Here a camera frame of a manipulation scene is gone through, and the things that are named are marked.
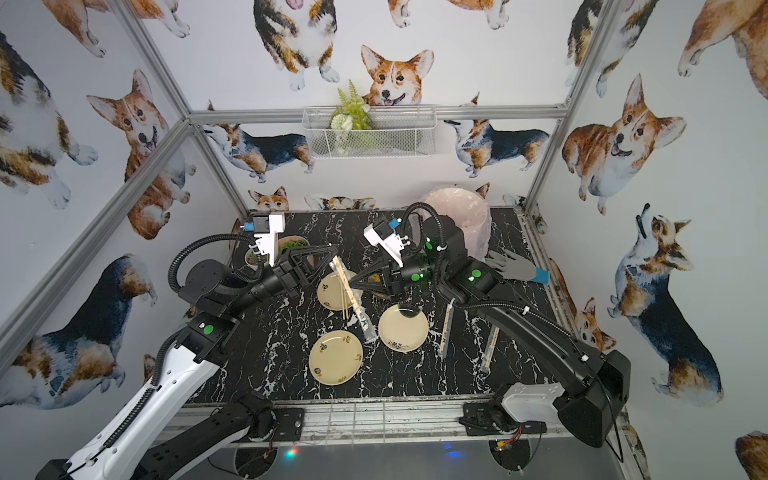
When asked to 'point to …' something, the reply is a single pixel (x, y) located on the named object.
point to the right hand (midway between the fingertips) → (348, 288)
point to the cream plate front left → (335, 357)
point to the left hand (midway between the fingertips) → (337, 252)
